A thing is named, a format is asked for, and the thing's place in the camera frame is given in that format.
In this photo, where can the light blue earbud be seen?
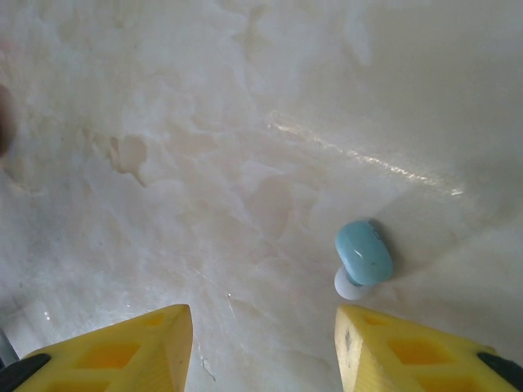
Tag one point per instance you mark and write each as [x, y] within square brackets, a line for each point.
[363, 253]

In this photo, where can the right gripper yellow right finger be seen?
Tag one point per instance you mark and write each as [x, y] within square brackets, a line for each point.
[359, 351]

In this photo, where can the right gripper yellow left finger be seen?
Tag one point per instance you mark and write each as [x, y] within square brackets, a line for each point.
[163, 326]

